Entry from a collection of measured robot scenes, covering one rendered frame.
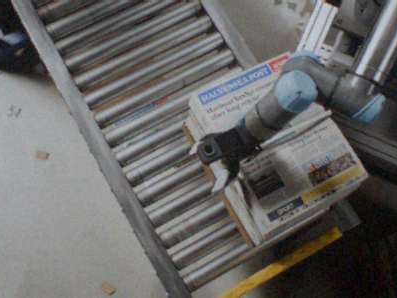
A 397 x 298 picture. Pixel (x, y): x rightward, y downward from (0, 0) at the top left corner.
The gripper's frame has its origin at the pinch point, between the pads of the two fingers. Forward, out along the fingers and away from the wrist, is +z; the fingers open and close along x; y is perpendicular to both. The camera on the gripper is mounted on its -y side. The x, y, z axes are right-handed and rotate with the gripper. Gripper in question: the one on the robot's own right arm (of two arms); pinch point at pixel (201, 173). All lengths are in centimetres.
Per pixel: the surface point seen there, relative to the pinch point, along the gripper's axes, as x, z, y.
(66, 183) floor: 46, 104, 28
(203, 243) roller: -11.9, 22.1, 9.2
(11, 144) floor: 72, 111, 17
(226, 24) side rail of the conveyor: 42, 0, 40
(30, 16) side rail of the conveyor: 72, 28, -3
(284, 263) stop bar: -26.7, 11.8, 21.4
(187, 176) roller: 6.3, 19.2, 13.2
